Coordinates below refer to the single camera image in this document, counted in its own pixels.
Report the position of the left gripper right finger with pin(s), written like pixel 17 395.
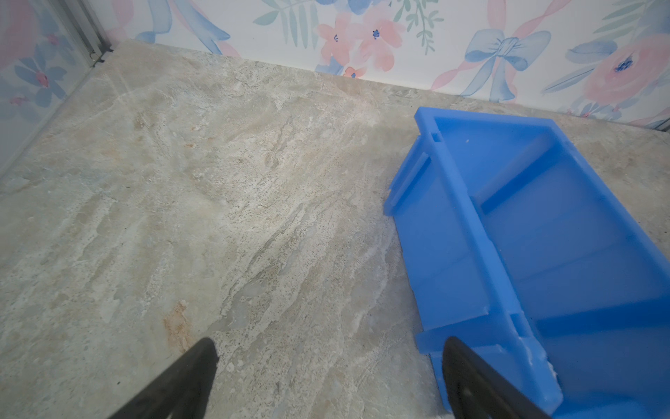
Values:
pixel 476 390

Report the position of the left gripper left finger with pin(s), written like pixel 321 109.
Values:
pixel 181 391

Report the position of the blue plastic storage bin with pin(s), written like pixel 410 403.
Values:
pixel 514 245

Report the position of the left corner aluminium post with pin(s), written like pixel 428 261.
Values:
pixel 81 23

